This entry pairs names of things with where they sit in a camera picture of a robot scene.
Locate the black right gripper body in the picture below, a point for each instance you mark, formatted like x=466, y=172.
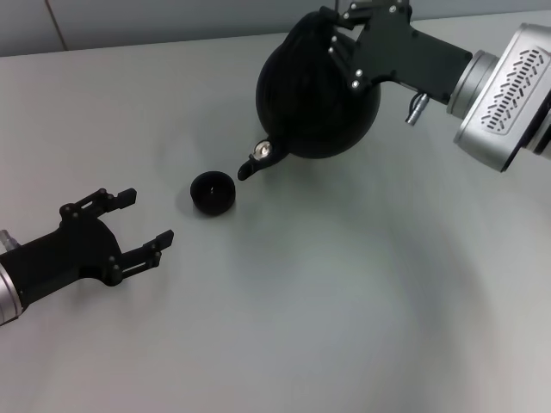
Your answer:
x=404, y=51

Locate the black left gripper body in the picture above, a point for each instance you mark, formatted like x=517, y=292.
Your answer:
x=73, y=256

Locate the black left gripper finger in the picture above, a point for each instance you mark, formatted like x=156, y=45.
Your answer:
x=105, y=201
x=142, y=256

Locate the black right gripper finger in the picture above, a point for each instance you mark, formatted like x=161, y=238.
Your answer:
x=370, y=6
x=348, y=60

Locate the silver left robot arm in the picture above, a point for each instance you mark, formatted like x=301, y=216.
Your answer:
x=8, y=299

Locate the small dark teacup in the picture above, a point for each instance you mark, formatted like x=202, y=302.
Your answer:
x=213, y=193

